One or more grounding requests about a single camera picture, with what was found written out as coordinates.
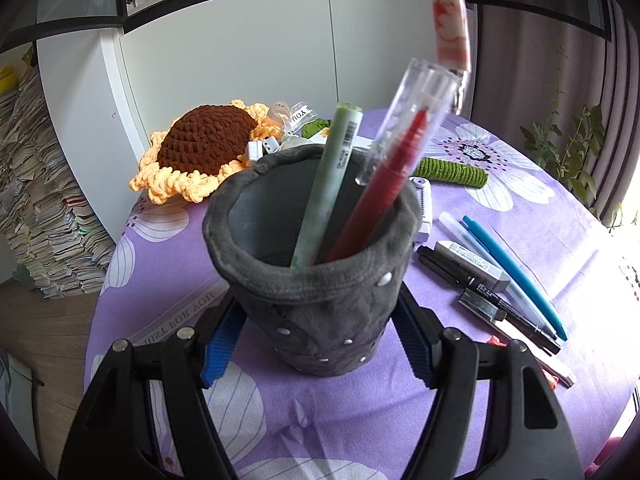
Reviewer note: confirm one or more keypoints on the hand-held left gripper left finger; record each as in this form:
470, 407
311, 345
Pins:
220, 347

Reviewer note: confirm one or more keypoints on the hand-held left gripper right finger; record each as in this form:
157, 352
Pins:
416, 347

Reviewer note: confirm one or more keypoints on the black pen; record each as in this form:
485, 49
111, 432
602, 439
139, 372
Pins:
445, 265

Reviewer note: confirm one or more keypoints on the grey eraser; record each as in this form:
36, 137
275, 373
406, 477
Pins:
470, 262

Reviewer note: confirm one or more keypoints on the grey fabric pen holder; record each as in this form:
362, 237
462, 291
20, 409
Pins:
320, 310

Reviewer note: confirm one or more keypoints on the blue pen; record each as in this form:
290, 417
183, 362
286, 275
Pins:
520, 280

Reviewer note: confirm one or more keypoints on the pink marbled pen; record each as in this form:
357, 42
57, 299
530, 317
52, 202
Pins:
450, 25

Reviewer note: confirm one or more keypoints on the purple floral tablecloth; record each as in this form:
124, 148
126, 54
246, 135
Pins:
350, 410

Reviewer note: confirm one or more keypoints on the white correction tape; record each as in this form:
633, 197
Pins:
422, 210

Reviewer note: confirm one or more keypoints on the red pen with clear cap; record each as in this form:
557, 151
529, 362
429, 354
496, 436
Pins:
395, 170

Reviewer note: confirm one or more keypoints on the pale green pen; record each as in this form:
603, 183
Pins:
330, 175

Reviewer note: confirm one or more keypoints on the small white tag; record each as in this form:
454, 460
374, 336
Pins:
261, 150

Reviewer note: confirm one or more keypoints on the crochet sunflower with green stem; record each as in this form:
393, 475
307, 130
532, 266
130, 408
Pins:
205, 135

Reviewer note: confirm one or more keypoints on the pink clothing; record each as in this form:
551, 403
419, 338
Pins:
605, 460

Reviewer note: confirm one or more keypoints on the tall stack of papers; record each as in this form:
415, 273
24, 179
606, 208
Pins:
45, 210

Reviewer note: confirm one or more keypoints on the clear ribbon bow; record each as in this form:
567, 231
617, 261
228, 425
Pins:
295, 112

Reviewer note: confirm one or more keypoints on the green leafy plant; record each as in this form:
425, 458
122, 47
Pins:
580, 145

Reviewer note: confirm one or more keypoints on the white cabinet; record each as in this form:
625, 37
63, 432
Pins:
225, 50

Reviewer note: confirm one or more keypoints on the grey curtain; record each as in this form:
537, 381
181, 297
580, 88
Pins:
525, 60

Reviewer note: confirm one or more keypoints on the yellow object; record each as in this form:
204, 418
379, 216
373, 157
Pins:
7, 77

